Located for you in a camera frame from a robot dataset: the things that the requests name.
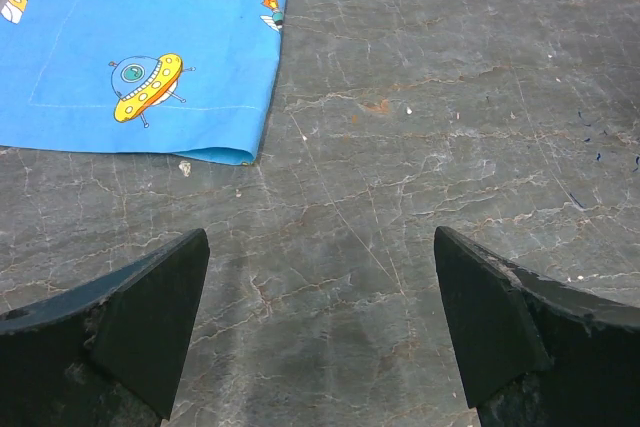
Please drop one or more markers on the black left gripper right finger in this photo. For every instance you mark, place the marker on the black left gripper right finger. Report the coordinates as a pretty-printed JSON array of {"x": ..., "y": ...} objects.
[{"x": 532, "y": 351}]

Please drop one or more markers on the blue space-print cloth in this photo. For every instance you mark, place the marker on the blue space-print cloth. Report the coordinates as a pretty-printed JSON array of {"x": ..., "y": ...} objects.
[{"x": 193, "y": 78}]

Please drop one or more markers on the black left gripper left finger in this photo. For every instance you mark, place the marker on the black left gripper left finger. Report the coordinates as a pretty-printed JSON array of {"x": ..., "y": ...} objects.
[{"x": 109, "y": 352}]

